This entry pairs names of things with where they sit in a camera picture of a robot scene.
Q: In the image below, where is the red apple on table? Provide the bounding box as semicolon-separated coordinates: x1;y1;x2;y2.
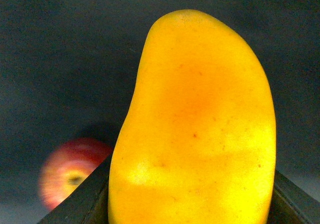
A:
38;137;113;211

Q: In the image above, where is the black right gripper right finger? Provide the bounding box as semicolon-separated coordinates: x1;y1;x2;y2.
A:
268;171;320;224

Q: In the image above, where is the yellow mango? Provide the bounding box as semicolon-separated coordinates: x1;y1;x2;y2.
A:
108;10;276;223

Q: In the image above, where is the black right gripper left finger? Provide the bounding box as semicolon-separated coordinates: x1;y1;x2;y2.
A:
39;156;112;224

